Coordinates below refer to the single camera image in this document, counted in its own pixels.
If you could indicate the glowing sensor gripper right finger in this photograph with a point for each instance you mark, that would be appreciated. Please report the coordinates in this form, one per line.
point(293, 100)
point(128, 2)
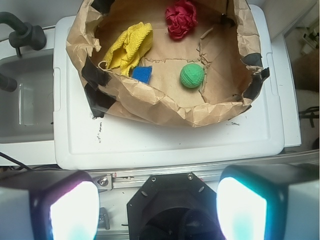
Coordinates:
point(269, 202)

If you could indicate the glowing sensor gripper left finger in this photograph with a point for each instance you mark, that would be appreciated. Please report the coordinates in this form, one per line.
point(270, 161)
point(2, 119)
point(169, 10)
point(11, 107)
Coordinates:
point(48, 205)

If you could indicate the yellow knitted cloth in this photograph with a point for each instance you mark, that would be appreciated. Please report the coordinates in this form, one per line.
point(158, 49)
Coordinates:
point(127, 51)

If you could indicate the red crumpled cloth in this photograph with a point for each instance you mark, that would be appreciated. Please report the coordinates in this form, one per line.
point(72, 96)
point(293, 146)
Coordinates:
point(181, 18)

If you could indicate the white plastic tray lid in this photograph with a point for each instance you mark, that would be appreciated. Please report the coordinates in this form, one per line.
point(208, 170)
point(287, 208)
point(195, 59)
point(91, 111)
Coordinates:
point(82, 142)

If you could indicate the crumpled brown paper bag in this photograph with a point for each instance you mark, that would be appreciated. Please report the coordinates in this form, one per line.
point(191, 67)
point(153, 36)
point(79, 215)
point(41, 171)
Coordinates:
point(225, 43)

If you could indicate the green ribbed ball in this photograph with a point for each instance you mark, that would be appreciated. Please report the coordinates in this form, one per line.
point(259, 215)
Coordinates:
point(192, 75)

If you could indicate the dark grey faucet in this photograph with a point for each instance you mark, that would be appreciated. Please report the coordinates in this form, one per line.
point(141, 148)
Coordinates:
point(24, 34)

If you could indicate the blue sponge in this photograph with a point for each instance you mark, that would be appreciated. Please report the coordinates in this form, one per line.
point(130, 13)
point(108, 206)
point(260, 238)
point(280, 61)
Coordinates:
point(142, 73)

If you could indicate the aluminium rail frame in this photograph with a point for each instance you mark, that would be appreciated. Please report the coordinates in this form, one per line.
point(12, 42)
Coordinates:
point(107, 180)

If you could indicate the black octagonal mount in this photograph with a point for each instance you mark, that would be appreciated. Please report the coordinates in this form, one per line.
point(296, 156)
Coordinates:
point(173, 207)

